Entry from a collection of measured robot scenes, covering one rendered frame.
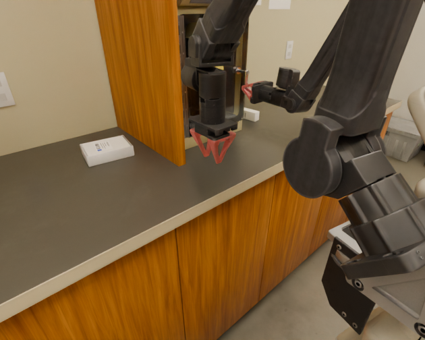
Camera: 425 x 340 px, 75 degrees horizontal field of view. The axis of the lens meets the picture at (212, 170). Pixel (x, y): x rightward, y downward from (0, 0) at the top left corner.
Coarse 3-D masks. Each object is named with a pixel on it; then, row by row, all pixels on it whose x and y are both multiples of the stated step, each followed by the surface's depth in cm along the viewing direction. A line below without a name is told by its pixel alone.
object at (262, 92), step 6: (258, 84) 96; (264, 84) 98; (270, 84) 100; (252, 90) 96; (258, 90) 97; (264, 90) 96; (270, 90) 94; (252, 96) 97; (258, 96) 98; (264, 96) 96; (270, 96) 94; (252, 102) 98; (258, 102) 100; (270, 102) 95
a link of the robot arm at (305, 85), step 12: (336, 24) 72; (336, 36) 72; (324, 48) 76; (336, 48) 73; (324, 60) 76; (312, 72) 80; (324, 72) 78; (300, 84) 83; (312, 84) 81; (288, 96) 87; (300, 96) 84; (312, 96) 84; (300, 108) 86
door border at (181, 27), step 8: (184, 32) 84; (184, 40) 85; (184, 48) 86; (184, 56) 87; (184, 64) 89; (184, 88) 92; (184, 96) 93; (184, 104) 95; (184, 112) 96; (184, 128) 98
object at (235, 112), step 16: (192, 16) 84; (192, 32) 86; (240, 48) 101; (240, 64) 104; (240, 80) 108; (192, 96) 96; (240, 96) 111; (192, 112) 98; (240, 112) 115; (192, 128) 101
